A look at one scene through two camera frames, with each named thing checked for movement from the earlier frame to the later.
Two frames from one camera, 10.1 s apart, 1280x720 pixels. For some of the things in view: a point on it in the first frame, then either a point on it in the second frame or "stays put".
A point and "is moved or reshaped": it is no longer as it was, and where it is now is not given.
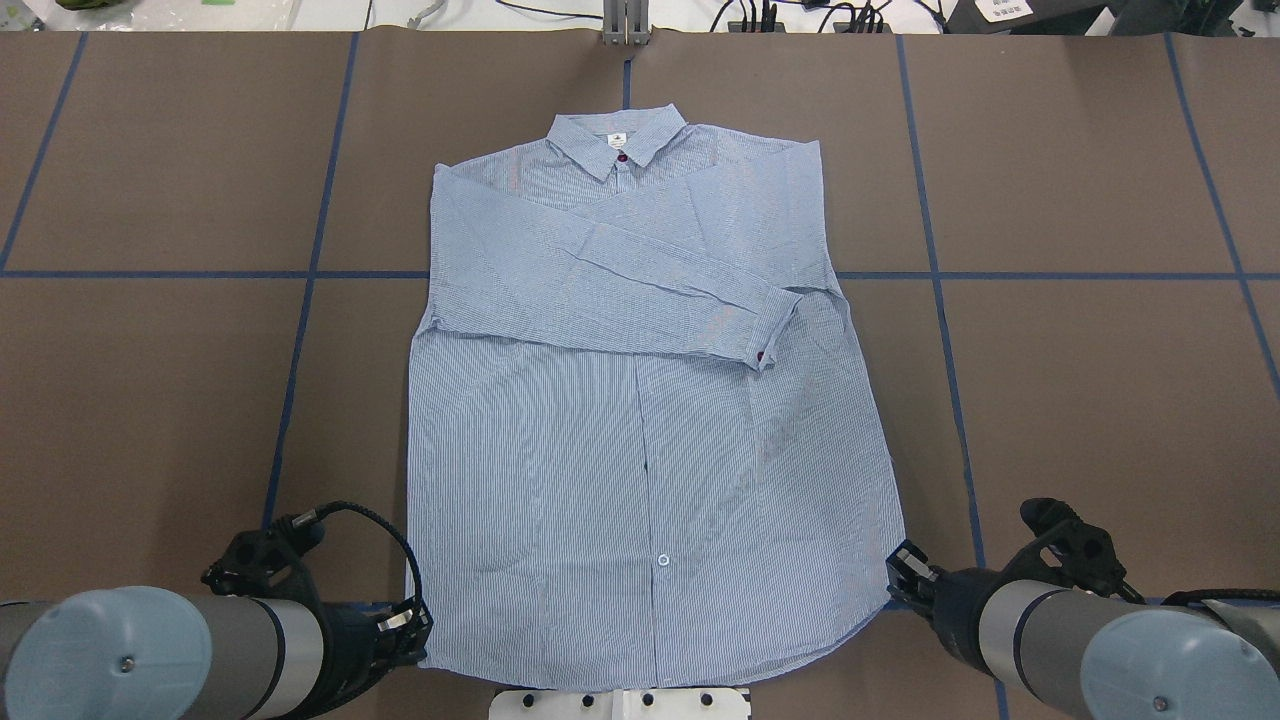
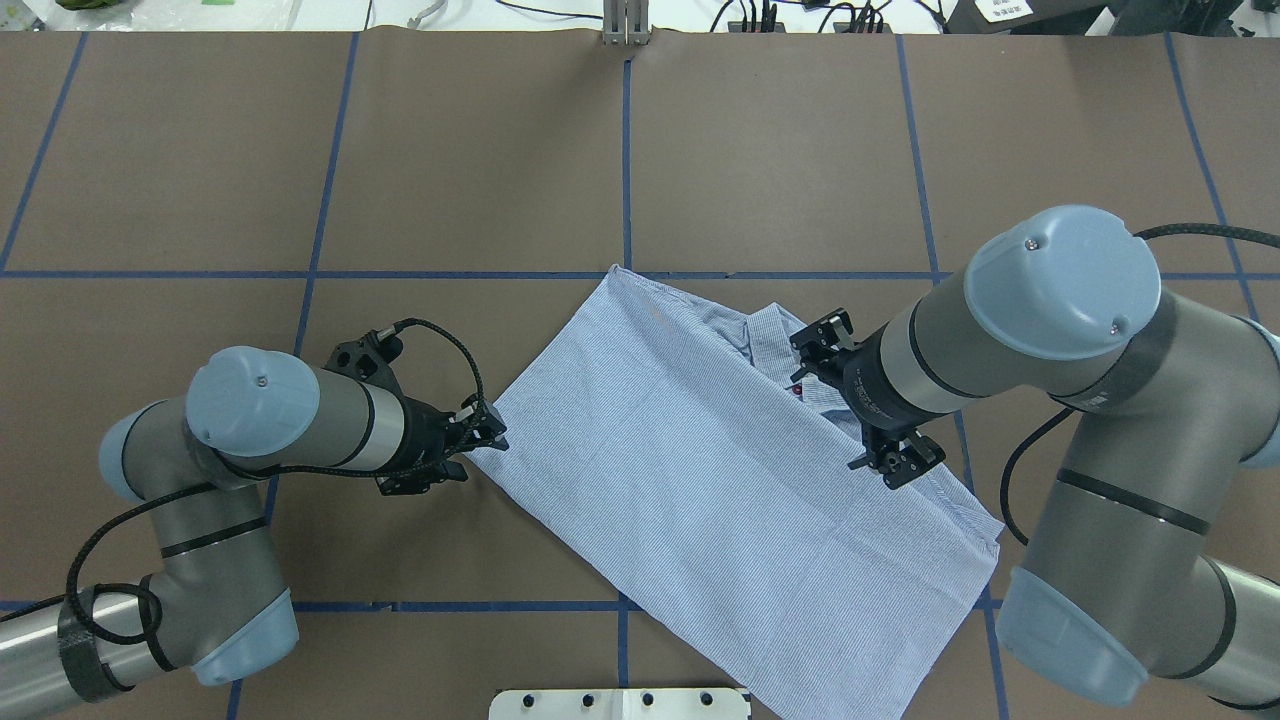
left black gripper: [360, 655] → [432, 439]
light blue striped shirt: [642, 450] is moved or reshaped
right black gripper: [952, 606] → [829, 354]
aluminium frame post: [626, 23] stays put
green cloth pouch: [91, 4] stays put
